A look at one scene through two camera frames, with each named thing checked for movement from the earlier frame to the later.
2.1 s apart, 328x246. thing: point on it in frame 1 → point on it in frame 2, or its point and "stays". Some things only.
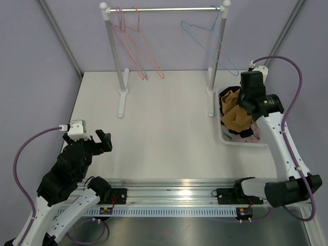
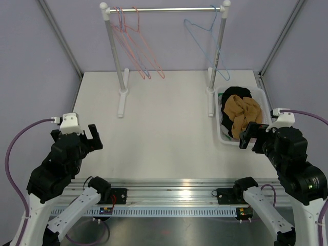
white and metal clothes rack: x=124 y=80 stays
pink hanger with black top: x=137 y=35 stays
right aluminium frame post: x=295 y=11 stays
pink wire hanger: x=132 y=45 → x=126 y=42
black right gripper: x=240 y=98 → x=253 y=128
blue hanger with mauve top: x=126 y=38 stays
